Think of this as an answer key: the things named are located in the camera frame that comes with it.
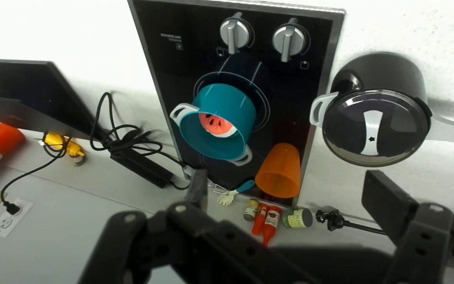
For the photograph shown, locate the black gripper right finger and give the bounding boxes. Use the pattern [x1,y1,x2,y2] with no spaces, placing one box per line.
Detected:
[361,169,454,284]

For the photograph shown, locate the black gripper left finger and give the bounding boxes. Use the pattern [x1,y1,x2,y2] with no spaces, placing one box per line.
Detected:
[76,167,312,284]

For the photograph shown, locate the glass lid with white handle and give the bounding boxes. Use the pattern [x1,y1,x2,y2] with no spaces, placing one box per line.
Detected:
[320,87,434,169]

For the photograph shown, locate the orange cup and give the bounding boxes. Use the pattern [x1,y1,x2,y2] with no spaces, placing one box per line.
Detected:
[254,142,304,200]

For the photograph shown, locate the teal pot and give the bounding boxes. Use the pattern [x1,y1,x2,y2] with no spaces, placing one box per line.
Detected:
[169,82,259,167]

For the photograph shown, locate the black pot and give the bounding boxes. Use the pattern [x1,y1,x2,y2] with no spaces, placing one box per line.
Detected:
[309,50,435,169]

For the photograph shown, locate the yellow safety glasses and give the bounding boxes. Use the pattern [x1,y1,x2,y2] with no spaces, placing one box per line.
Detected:
[40,129,89,164]

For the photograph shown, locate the small toy bottle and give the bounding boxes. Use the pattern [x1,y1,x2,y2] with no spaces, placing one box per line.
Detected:
[243,197,260,222]

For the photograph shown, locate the small green can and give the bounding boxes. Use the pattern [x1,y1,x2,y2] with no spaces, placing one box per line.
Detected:
[281,207,316,230]

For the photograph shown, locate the red ketchup bottle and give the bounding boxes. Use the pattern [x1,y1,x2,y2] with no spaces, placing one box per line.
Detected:
[251,202,284,246]

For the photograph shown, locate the watermelon slice toy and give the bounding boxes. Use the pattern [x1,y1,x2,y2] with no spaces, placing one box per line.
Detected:
[197,110,238,140]

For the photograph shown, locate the black laptop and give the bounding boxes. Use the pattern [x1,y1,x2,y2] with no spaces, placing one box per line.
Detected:
[0,57,101,140]

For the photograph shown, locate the black glass cooktop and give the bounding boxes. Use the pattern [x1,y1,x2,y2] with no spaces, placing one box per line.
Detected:
[128,0,347,205]

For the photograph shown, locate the silver cooktop knob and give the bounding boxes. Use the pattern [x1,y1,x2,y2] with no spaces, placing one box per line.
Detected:
[219,11,256,55]
[271,17,311,63]

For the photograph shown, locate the black power adapter with cable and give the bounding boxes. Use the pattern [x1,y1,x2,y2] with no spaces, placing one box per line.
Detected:
[0,90,193,216]

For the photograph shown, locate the white wall outlet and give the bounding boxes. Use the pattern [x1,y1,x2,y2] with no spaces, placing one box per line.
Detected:
[0,197,35,238]

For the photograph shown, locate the white fork with teal handle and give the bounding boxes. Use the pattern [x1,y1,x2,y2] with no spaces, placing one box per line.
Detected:
[216,178,257,208]

